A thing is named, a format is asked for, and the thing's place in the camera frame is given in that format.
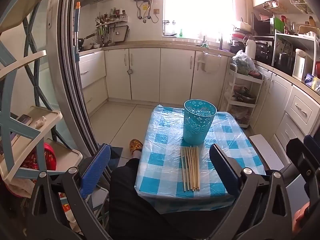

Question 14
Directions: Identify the person's right hand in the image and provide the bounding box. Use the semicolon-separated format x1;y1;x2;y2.
292;202;313;233

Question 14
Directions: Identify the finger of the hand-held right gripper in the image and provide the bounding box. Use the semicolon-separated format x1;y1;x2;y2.
303;134;320;162
286;138;320;180

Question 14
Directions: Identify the black microwave oven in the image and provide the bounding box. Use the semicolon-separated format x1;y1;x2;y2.
252;12;274;37

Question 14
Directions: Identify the wall utensil rack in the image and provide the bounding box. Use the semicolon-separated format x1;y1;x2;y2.
94;7;129;44

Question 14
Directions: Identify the bright kitchen window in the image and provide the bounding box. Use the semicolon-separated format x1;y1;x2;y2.
162;0;237;38

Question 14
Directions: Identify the dark grey floor mat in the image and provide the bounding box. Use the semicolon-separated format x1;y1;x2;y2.
110;146;123;159

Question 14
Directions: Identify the plastic bag of greens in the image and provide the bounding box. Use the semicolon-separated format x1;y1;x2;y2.
232;50;257;76

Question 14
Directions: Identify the green cutting board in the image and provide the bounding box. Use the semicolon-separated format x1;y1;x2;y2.
273;17;285;34

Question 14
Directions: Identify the blue checked plastic tablecloth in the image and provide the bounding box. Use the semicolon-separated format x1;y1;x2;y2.
134;104;267;207

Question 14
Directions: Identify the teal perforated plastic basket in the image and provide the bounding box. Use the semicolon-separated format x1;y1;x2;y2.
183;99;217;145

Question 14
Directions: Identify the wire hanging basket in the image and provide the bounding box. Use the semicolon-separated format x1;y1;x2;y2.
262;0;292;14

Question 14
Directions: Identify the cream electric kettle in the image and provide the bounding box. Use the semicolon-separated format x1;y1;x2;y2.
292;48;314;82

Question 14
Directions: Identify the hanging baking tray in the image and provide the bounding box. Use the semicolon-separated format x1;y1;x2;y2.
112;25;130;42

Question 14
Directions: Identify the cream base cabinet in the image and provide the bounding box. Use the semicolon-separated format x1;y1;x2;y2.
104;47;229;103
250;64;320;150

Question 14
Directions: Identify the white countertop shelf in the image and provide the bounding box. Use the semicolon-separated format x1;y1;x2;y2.
271;29;320;77

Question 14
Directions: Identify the white low stool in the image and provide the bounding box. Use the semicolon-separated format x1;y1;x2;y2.
249;134;285;171

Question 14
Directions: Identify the bunch of wooden chopsticks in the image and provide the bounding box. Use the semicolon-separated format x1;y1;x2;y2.
180;145;201;192

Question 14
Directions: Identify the grey sliding door frame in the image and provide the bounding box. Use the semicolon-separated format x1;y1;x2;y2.
47;0;110;160

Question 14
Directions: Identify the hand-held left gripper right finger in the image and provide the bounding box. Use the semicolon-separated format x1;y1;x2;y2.
209;144;312;240

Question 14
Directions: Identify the smartphone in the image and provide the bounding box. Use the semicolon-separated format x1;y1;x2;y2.
15;114;33;125

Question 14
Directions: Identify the white rolling storage cart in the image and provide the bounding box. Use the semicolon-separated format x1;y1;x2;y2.
224;63;264;128

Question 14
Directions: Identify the red patterned bag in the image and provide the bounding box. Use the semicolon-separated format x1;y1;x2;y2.
21;142;57;172

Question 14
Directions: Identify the clear plastic bag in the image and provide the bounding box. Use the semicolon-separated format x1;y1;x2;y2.
231;105;250;125

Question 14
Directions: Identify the black frying pan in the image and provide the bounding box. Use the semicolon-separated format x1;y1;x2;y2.
78;33;97;46

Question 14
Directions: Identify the blue packet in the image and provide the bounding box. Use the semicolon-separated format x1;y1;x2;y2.
304;74;320;88

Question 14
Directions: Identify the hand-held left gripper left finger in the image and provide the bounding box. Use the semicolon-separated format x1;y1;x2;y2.
26;144;112;240

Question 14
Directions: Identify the dark steel stockpot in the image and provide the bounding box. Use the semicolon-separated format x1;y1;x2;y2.
274;52;295;74

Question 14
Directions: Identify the white thermos jug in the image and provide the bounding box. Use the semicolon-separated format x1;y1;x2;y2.
244;37;257;59

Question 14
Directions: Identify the mop pole with orange tip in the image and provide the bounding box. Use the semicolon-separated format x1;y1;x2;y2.
72;1;82;63

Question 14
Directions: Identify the yellow patterned slipper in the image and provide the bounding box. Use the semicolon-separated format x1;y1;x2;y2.
129;138;143;155

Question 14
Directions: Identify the blue and cream shelf rack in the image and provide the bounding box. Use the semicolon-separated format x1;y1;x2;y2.
0;0;83;180

